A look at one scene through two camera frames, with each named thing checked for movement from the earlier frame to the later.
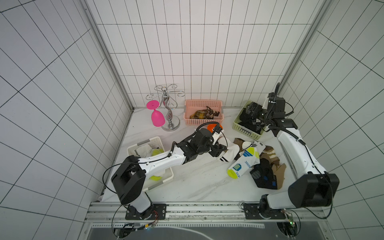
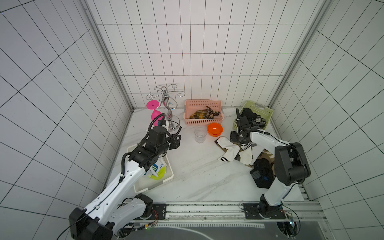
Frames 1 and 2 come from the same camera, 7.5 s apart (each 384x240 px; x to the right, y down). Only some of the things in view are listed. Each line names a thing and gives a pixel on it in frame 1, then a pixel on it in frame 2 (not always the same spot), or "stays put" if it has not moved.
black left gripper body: x=214 y=150 to x=169 y=144
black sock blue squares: x=263 y=175 stays put
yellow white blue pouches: x=250 y=157 to x=157 y=171
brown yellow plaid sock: x=199 y=114 stays put
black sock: x=253 y=124 stays put
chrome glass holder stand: x=169 y=101 stays put
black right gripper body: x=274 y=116 to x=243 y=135
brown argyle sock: x=210 y=113 stays put
